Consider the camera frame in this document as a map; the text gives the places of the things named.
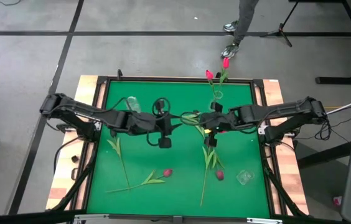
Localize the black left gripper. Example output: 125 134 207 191
127 100 183 149

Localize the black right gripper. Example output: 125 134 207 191
194 102 238 147

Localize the tall slim glass vase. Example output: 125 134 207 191
210 89 225 105

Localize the cut crystal glass vase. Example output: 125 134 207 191
125 95 142 114

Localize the small glass vase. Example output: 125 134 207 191
236 169 255 186

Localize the green table mat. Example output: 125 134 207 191
87 80 271 218

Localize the walking person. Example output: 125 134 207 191
220 0 260 60

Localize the black floor tripod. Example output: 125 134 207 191
258 0 304 48

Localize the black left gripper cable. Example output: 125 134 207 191
146 97 172 147

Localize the black table frame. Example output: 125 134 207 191
47 74 309 220

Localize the pale metal frame bracket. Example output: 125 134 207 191
73 213 110 222
246 217 284 224

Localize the black left base cable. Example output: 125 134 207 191
52 136 82 177

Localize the black floor cable bundle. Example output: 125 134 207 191
314 118 334 141

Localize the yellow cable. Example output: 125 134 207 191
324 105 351 111

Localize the black desk leg frame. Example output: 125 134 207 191
288 0 351 86

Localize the white cable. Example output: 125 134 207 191
327 92 351 115

